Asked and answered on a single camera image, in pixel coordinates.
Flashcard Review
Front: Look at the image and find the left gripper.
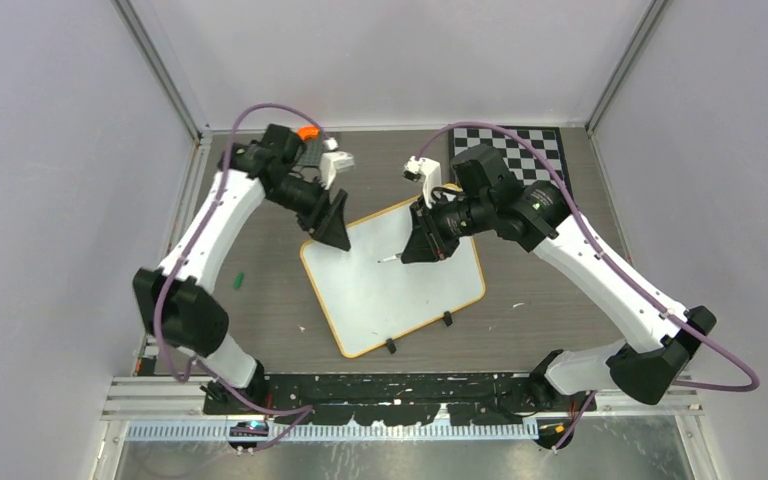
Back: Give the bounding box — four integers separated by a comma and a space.
266, 174, 350, 251

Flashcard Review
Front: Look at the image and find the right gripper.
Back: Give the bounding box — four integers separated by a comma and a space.
402, 189, 492, 263

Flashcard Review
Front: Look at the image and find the green whiteboard marker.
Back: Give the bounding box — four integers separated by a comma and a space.
377, 253, 401, 264

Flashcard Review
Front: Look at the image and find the yellow framed whiteboard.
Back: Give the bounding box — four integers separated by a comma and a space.
299, 199, 486, 359

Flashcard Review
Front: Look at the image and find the green marker cap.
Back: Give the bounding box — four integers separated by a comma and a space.
233, 272, 245, 290

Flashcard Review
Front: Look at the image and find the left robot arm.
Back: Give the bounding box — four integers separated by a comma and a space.
132, 124, 355, 414

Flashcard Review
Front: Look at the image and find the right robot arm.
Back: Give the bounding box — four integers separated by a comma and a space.
398, 145, 716, 411

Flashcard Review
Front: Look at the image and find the grey lego baseplate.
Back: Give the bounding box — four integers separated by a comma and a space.
295, 135, 326, 174

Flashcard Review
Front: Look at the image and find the orange curved block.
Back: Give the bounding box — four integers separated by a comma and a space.
297, 125, 320, 142

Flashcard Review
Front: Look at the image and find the black white checkerboard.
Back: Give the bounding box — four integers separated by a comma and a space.
447, 126, 573, 195

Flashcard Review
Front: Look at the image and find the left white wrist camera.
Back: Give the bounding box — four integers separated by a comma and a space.
318, 137, 355, 190

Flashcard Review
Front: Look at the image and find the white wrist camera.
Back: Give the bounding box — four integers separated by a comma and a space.
318, 137, 355, 190
403, 156, 442, 209

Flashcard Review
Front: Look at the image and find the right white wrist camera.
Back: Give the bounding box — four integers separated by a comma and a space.
403, 156, 442, 209

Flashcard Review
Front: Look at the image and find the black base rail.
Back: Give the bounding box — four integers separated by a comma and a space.
201, 372, 597, 428

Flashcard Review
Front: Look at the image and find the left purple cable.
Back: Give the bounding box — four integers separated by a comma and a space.
153, 103, 332, 454

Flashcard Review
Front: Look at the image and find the purple cable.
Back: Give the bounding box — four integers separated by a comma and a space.
414, 121, 762, 457
153, 103, 332, 454

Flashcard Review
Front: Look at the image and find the aluminium frame rail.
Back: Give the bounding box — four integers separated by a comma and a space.
102, 376, 705, 420

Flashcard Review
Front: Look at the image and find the white slotted cable duct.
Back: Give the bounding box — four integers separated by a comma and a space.
125, 418, 539, 442

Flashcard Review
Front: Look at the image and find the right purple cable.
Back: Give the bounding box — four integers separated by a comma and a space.
414, 121, 762, 457

